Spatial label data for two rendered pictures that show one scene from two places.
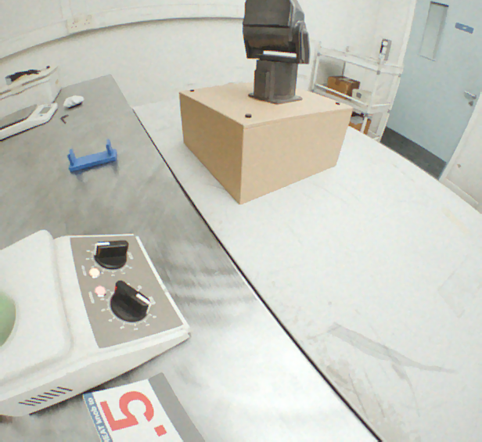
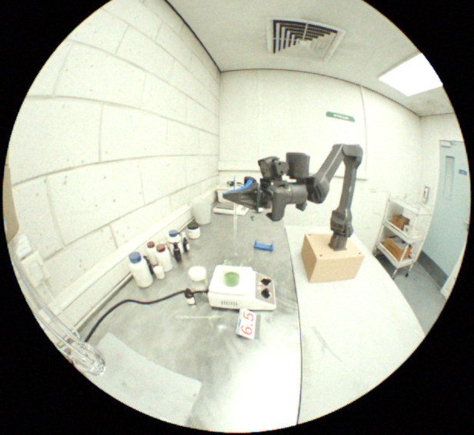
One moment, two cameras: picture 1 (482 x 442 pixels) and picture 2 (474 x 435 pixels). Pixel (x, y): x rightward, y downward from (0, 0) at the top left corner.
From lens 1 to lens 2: 0.31 m
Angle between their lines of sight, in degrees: 47
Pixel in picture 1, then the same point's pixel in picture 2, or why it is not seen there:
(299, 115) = (338, 258)
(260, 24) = (335, 222)
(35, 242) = (248, 269)
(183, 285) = (278, 298)
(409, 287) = (348, 329)
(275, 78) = (337, 241)
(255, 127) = (321, 260)
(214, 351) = (277, 316)
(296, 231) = (322, 298)
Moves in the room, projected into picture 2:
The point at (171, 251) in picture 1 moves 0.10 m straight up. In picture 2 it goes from (280, 289) to (285, 269)
